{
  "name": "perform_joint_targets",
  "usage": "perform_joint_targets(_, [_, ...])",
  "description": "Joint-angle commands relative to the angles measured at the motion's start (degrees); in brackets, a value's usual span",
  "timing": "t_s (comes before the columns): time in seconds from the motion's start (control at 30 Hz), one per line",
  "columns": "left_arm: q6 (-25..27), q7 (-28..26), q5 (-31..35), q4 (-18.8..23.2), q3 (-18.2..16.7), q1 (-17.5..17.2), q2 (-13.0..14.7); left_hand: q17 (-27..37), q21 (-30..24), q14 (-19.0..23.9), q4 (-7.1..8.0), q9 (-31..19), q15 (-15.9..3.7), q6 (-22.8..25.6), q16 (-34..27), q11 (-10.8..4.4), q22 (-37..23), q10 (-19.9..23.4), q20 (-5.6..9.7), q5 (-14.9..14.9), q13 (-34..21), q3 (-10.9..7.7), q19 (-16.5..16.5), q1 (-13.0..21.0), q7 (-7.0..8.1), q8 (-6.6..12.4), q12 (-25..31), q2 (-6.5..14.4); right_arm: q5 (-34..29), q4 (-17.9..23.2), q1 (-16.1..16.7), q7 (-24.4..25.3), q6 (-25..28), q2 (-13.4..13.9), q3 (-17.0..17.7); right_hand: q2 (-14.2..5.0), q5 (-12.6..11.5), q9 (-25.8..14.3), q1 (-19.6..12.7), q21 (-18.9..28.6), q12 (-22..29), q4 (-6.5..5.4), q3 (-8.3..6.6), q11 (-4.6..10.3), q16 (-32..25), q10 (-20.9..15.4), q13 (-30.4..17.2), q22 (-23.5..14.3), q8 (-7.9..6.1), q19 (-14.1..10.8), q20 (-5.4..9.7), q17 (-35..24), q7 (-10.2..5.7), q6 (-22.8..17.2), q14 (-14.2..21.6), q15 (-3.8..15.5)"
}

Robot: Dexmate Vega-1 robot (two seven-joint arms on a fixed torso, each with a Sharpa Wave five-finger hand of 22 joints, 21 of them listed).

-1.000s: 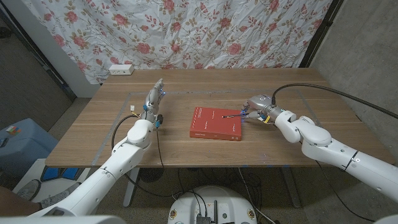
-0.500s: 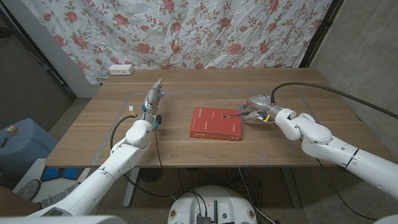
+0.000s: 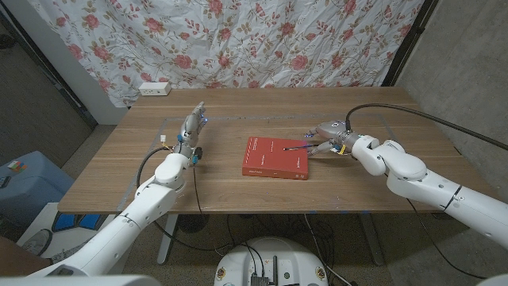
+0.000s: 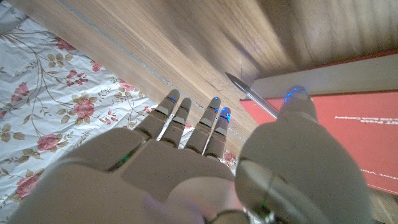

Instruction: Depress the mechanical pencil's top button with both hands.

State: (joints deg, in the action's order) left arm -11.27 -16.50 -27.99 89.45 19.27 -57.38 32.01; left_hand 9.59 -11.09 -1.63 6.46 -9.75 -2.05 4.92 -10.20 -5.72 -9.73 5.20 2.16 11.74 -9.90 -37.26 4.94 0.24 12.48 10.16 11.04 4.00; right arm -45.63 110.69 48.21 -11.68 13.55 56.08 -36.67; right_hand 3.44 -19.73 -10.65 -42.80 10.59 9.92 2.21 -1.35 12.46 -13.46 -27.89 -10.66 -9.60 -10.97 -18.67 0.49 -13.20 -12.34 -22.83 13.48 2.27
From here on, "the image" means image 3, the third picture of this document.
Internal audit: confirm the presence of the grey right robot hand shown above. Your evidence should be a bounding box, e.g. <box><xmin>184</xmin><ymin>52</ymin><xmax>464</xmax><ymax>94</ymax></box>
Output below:
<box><xmin>304</xmin><ymin>120</ymin><xmax>360</xmax><ymax>157</ymax></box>

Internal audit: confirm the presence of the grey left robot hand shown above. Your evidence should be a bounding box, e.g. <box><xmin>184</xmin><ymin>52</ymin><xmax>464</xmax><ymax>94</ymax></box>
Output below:
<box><xmin>176</xmin><ymin>101</ymin><xmax>210</xmax><ymax>158</ymax></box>

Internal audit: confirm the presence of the black mechanical pencil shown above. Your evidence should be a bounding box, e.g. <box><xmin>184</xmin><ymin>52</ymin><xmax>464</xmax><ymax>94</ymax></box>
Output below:
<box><xmin>283</xmin><ymin>143</ymin><xmax>318</xmax><ymax>153</ymax></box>

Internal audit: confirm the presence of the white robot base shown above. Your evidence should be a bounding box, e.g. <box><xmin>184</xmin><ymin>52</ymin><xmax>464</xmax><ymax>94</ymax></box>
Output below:
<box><xmin>214</xmin><ymin>237</ymin><xmax>329</xmax><ymax>286</ymax></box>

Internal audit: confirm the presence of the white power strip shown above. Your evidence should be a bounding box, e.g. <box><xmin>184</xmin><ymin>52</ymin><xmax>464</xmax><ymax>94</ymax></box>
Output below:
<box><xmin>138</xmin><ymin>81</ymin><xmax>172</xmax><ymax>97</ymax></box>

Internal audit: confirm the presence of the red book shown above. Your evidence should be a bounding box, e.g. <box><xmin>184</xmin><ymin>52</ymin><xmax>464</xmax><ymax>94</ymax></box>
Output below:
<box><xmin>241</xmin><ymin>136</ymin><xmax>310</xmax><ymax>181</ymax></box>

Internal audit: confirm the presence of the black round floor object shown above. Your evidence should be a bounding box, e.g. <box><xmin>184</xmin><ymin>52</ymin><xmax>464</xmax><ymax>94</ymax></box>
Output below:
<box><xmin>176</xmin><ymin>214</ymin><xmax>210</xmax><ymax>234</ymax></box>

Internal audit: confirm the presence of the floral backdrop cloth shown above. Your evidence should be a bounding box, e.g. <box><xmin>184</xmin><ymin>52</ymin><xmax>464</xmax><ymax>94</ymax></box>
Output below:
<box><xmin>27</xmin><ymin>0</ymin><xmax>425</xmax><ymax>108</ymax></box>

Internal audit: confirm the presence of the black backdrop stand pole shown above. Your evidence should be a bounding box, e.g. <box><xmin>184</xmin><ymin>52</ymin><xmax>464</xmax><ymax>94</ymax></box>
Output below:
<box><xmin>381</xmin><ymin>0</ymin><xmax>440</xmax><ymax>87</ymax></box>

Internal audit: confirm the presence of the white table leg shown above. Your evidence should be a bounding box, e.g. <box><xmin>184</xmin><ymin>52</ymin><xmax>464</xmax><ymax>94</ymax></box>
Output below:
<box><xmin>156</xmin><ymin>214</ymin><xmax>179</xmax><ymax>265</ymax></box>

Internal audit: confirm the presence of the grey table leg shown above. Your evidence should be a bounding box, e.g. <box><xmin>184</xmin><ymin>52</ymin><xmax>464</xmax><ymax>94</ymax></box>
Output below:
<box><xmin>359</xmin><ymin>214</ymin><xmax>386</xmax><ymax>266</ymax></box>

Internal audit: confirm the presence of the grey-blue storage box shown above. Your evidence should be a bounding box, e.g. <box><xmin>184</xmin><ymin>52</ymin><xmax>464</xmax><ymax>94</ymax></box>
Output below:
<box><xmin>0</xmin><ymin>150</ymin><xmax>75</xmax><ymax>227</ymax></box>

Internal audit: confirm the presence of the grey sneaker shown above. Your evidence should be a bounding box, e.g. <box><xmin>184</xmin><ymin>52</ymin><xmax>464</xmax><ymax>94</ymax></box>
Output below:
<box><xmin>21</xmin><ymin>228</ymin><xmax>53</xmax><ymax>257</ymax></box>
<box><xmin>51</xmin><ymin>242</ymin><xmax>93</xmax><ymax>264</ymax></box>

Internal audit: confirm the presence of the person's leg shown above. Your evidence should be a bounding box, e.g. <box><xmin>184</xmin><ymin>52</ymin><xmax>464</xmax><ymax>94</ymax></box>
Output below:
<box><xmin>0</xmin><ymin>236</ymin><xmax>52</xmax><ymax>278</ymax></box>

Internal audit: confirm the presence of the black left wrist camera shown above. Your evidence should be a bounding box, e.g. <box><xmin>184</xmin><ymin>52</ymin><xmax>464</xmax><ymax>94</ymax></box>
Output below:
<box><xmin>190</xmin><ymin>145</ymin><xmax>204</xmax><ymax>166</ymax></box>

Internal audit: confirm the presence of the thin black left wrist cable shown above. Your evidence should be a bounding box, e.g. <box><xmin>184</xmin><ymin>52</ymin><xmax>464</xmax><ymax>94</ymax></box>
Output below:
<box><xmin>193</xmin><ymin>164</ymin><xmax>204</xmax><ymax>216</ymax></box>

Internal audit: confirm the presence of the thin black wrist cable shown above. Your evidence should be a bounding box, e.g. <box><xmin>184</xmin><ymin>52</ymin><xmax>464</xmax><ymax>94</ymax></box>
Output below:
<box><xmin>406</xmin><ymin>198</ymin><xmax>487</xmax><ymax>280</ymax></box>
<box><xmin>193</xmin><ymin>164</ymin><xmax>204</xmax><ymax>216</ymax></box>

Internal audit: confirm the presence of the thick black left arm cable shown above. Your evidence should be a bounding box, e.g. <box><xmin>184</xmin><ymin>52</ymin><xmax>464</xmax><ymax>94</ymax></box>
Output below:
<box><xmin>136</xmin><ymin>146</ymin><xmax>236</xmax><ymax>253</ymax></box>

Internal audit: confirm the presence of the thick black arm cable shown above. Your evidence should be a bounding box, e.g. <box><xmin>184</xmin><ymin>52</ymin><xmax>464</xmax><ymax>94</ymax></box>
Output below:
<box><xmin>136</xmin><ymin>146</ymin><xmax>236</xmax><ymax>253</ymax></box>
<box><xmin>344</xmin><ymin>102</ymin><xmax>508</xmax><ymax>151</ymax></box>

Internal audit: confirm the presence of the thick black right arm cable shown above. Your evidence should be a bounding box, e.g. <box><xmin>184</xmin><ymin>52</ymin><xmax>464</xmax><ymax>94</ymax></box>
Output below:
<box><xmin>344</xmin><ymin>102</ymin><xmax>508</xmax><ymax>151</ymax></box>

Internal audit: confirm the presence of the white floor cable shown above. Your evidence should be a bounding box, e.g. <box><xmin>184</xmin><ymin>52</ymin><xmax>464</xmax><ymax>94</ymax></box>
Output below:
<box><xmin>303</xmin><ymin>214</ymin><xmax>352</xmax><ymax>286</ymax></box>

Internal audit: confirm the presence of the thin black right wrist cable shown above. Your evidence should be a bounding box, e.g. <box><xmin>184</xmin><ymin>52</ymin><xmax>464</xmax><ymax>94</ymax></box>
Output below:
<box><xmin>406</xmin><ymin>198</ymin><xmax>487</xmax><ymax>280</ymax></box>

